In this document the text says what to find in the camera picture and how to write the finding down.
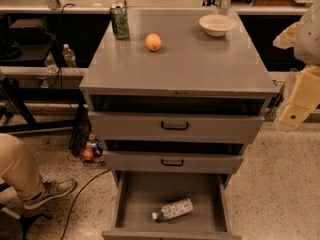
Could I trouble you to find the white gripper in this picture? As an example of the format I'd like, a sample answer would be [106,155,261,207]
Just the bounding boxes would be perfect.
[273,22,320,128]

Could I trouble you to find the clear plastic water bottle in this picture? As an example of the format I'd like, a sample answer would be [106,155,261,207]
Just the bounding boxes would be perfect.
[151,198,193,222]

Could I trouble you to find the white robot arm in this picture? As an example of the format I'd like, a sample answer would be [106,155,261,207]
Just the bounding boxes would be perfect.
[273,0,320,128]

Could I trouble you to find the grey metal drawer cabinet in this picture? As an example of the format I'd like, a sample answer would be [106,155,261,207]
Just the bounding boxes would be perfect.
[79,7,280,185]

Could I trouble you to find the grey top drawer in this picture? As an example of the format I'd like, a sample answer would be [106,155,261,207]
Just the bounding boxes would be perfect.
[89,112,264,144]

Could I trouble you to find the grey middle drawer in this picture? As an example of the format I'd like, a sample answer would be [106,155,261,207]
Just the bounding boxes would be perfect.
[103,151,243,174]

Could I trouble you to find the grey open bottom drawer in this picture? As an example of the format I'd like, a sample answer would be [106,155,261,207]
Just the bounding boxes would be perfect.
[102,172,241,240]

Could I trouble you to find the clear bottle on shelf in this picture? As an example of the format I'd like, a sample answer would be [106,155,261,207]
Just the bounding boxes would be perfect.
[44,52,58,74]
[62,44,77,68]

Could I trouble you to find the white bowl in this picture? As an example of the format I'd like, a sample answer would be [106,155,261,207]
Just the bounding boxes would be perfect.
[199,14,236,37]

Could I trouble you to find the orange fruit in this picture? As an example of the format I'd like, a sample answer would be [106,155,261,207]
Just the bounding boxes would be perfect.
[145,34,162,52]

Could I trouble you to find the green soda can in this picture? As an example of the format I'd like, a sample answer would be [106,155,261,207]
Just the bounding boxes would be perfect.
[110,3,129,40]

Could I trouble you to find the blue item on floor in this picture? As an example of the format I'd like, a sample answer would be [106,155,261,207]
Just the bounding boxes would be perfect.
[93,145,103,157]

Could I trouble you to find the red apple on floor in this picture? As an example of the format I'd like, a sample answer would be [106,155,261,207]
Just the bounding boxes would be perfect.
[82,148,94,161]

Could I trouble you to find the grey sneaker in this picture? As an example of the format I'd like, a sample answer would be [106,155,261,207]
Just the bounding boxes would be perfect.
[23,179,76,210]

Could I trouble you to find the beige trouser leg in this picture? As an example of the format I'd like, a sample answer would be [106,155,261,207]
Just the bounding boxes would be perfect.
[0,134,44,201]

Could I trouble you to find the black chair base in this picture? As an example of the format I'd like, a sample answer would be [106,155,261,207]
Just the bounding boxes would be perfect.
[0,183,54,240]

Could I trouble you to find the black floor cable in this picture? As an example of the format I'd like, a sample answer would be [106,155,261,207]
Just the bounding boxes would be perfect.
[59,169,111,240]

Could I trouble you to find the black table frame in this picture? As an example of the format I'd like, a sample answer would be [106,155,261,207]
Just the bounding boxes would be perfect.
[0,73,88,135]

